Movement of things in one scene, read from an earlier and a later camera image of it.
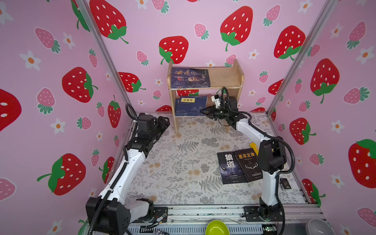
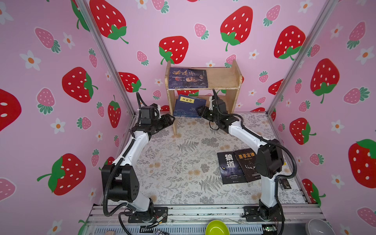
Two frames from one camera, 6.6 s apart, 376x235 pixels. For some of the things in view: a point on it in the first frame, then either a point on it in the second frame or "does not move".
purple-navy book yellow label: [187, 105] does not move
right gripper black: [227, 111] -> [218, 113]
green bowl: [217, 227] does not move
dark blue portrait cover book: [189, 77] does not move
